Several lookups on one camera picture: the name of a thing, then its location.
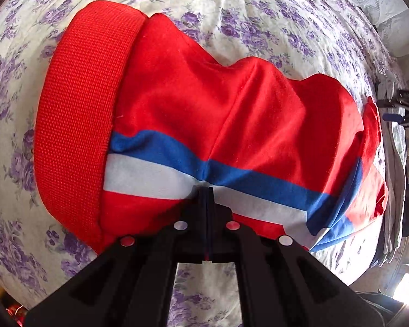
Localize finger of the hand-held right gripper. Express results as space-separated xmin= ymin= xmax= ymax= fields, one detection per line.
xmin=377 ymin=89 xmax=409 ymax=123

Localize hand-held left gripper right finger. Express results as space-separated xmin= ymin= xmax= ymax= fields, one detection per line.
xmin=209 ymin=187 xmax=385 ymax=327

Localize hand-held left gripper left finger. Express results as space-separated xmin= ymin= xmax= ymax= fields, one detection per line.
xmin=25 ymin=187 xmax=210 ymax=327

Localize red pants with striped band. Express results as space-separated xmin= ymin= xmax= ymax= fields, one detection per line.
xmin=35 ymin=1 xmax=389 ymax=255

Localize grey cloth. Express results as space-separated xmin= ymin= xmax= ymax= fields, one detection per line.
xmin=371 ymin=75 xmax=408 ymax=268

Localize floral purple bed sheet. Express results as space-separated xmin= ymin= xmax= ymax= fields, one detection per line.
xmin=0 ymin=0 xmax=407 ymax=327

